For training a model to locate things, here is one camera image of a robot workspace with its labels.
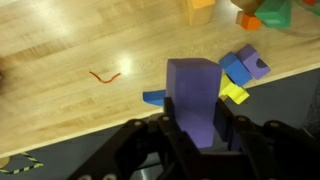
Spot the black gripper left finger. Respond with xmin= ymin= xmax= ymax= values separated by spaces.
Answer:
xmin=67 ymin=97 xmax=200 ymax=180

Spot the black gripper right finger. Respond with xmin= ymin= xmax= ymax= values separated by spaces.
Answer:
xmin=213 ymin=99 xmax=320 ymax=180

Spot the flat blue foam block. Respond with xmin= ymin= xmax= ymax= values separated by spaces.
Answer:
xmin=142 ymin=90 xmax=166 ymax=106

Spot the yellow foam block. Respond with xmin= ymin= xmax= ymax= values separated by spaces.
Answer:
xmin=219 ymin=74 xmax=249 ymax=105

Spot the purple arch foam block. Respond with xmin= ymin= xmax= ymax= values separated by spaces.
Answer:
xmin=236 ymin=44 xmax=271 ymax=80

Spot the blue rectangular foam block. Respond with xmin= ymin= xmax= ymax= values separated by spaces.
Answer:
xmin=219 ymin=52 xmax=252 ymax=86

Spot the small orange cube block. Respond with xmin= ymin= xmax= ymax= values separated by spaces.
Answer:
xmin=236 ymin=11 xmax=261 ymax=30

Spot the green foam block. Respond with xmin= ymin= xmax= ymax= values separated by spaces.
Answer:
xmin=254 ymin=0 xmax=292 ymax=28

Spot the orange rectangular foam block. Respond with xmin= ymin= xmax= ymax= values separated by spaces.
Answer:
xmin=186 ymin=0 xmax=216 ymax=26

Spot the red pipe cleaner piece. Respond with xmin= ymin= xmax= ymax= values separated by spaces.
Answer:
xmin=89 ymin=71 xmax=122 ymax=84

